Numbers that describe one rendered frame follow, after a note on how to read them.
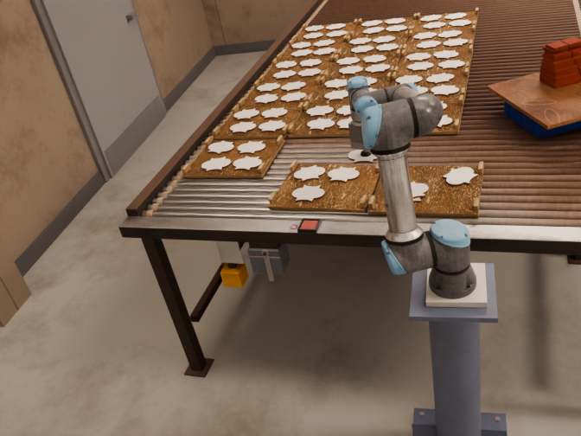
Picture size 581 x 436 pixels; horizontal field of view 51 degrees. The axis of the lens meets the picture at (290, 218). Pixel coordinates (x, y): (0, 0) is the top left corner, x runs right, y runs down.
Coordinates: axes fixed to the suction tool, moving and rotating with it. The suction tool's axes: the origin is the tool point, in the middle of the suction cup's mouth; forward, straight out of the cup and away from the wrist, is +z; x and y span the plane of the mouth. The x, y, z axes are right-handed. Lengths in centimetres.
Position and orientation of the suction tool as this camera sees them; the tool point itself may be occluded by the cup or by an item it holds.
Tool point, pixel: (366, 157)
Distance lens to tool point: 236.1
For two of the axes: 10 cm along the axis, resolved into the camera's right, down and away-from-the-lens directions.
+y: -8.1, -1.9, 5.5
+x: -5.6, 5.4, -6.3
